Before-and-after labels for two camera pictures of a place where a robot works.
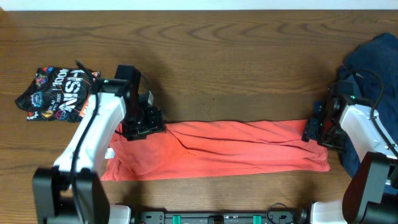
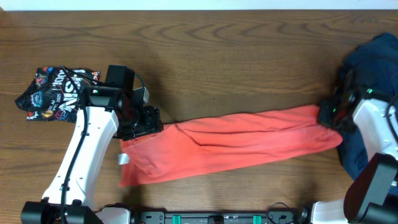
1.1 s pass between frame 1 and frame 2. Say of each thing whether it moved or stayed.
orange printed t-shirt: moved
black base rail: stayed
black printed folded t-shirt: stayed
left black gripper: stayed
